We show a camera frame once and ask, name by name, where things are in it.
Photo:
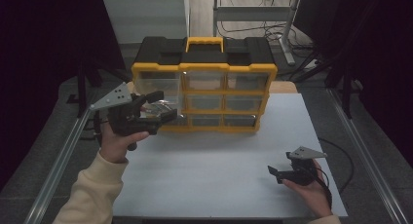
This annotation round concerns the person's left hand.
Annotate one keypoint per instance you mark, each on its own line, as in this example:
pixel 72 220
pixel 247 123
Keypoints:
pixel 113 147

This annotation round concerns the grey metal desk frame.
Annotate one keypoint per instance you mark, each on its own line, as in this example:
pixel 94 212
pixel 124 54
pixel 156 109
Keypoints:
pixel 253 13

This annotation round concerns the dark curtain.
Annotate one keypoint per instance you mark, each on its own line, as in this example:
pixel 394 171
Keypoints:
pixel 39 71
pixel 383 55

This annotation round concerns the black metal stand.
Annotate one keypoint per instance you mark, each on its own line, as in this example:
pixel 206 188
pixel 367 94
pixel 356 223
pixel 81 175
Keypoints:
pixel 82 87
pixel 346 94

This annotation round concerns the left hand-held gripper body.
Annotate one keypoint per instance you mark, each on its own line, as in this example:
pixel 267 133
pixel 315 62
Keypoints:
pixel 125 120

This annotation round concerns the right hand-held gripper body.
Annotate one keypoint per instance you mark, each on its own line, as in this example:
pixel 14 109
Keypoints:
pixel 303 172

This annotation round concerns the yellow black drawer organizer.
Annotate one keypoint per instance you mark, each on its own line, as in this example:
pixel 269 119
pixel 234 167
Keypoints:
pixel 207 55

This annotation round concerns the person's right hand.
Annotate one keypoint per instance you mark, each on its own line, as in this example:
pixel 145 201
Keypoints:
pixel 315 194

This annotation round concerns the grid of clear organizer drawers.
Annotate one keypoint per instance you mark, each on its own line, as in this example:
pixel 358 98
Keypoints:
pixel 227 102

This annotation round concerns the white cabinet panel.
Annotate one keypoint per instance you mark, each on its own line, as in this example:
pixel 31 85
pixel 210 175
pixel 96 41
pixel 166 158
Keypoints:
pixel 146 18

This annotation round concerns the aluminium rail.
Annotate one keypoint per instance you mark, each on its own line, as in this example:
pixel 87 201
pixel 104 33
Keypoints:
pixel 55 172
pixel 367 165

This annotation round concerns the clear plastic drawer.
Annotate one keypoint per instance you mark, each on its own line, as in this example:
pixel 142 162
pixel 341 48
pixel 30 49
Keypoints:
pixel 157 84

